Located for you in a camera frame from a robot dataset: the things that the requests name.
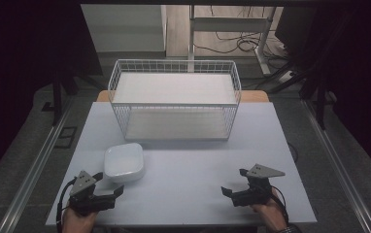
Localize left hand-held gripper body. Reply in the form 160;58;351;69
69;170;117;217

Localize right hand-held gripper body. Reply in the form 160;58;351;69
230;163;287;208

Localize white square bowl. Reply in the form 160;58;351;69
103;142;146;184

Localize white wire basket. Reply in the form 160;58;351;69
107;58;243;142

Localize person's left hand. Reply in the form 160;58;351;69
61;206;99;233

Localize person's right hand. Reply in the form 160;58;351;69
249;188;288;233

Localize person's dark sleeve cuff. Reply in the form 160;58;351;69
276;224;302;233

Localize wooden table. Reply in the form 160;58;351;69
95;89;271;104

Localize black metal stand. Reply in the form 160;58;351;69
51;66;80;128
301;72;338;131

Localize white power strip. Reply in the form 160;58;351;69
278;69;295;84

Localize white cabinet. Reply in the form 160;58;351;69
80;4;168;53

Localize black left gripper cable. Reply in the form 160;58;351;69
55;177;78;233

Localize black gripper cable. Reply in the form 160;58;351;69
55;177;78;233
270;184;290;225

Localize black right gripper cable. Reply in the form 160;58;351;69
270;184;290;225

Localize aluminium floor rail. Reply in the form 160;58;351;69
300;97;371;233
0;96;75;233

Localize black floor cables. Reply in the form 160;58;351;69
194;4;287;56

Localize white desk frame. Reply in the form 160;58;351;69
187;4;278;77

